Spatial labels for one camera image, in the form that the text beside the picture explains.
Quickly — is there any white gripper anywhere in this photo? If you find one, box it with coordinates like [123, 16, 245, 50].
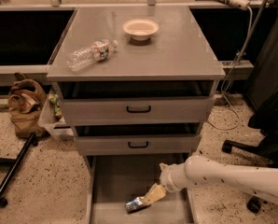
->
[144, 163, 189, 205]

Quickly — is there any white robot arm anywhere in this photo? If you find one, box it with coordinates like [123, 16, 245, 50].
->
[144, 155, 278, 204]

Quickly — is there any grey middle drawer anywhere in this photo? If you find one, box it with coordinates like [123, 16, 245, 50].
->
[75, 123, 202, 156]

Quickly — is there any grey drawer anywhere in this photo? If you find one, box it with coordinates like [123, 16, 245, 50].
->
[75, 123, 202, 156]
[86, 154, 195, 224]
[55, 81, 215, 126]

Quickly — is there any grey bottom drawer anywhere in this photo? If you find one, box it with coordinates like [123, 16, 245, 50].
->
[86, 154, 195, 224]

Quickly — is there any grey top drawer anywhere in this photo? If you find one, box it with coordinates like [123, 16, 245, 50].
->
[55, 81, 215, 126]

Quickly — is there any grey drawer cabinet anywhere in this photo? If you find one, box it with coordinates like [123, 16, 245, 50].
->
[46, 5, 227, 224]

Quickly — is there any clear plastic bin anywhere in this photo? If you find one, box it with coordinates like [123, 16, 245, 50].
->
[38, 98, 74, 141]

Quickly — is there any black office chair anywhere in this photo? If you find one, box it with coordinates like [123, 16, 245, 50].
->
[221, 72, 278, 214]

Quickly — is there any green snack packet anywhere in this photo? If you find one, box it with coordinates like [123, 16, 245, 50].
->
[48, 93, 63, 119]

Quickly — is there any clear plastic water bottle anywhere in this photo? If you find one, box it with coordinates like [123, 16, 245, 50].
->
[66, 39, 118, 72]

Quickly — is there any white paper bowl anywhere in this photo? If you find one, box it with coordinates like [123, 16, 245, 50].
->
[122, 19, 159, 41]

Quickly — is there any brown fabric bag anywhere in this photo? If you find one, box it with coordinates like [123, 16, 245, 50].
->
[7, 73, 47, 138]

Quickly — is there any black caster leg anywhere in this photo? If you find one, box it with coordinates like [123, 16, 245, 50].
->
[0, 133, 38, 207]

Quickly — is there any grey hanging cable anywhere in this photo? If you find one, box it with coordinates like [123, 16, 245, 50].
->
[207, 6, 255, 132]

